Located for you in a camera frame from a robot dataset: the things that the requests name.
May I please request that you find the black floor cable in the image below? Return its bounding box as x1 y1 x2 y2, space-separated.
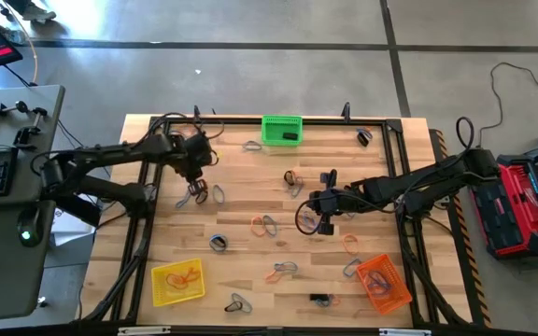
477 62 538 149

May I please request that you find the grey side desk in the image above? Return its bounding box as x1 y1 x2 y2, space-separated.
0 83 66 323

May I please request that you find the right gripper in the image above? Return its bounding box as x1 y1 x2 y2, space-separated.
308 168 357 236

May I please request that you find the yellow plastic basket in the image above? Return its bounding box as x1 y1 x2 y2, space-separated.
150 258 206 308

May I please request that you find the orange floor cable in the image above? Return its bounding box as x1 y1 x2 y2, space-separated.
14 11 40 83

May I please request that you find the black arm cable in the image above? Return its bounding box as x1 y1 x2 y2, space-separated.
455 116 476 150

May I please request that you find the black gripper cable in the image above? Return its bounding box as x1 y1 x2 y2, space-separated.
295 198 326 236
145 110 227 144

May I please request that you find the black computer mouse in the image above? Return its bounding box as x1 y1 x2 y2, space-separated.
16 207 45 248

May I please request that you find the yellow black hazard strip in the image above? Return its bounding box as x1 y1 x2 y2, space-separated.
430 128 493 329

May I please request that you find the person's foot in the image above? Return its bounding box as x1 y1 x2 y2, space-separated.
5 0 58 23

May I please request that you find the white cardboard box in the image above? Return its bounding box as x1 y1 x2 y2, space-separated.
49 204 97 248

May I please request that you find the green plastic basket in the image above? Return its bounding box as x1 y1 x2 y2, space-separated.
261 115 304 147

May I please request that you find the orange plastic basket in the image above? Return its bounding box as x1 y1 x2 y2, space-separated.
355 253 414 316

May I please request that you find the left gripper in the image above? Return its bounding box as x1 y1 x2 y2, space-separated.
170 132 218 196

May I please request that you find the silver frame bracket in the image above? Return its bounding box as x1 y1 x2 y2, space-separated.
378 328 433 336
117 325 172 336

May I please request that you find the red black toolbox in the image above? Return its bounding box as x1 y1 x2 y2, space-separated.
467 153 538 260

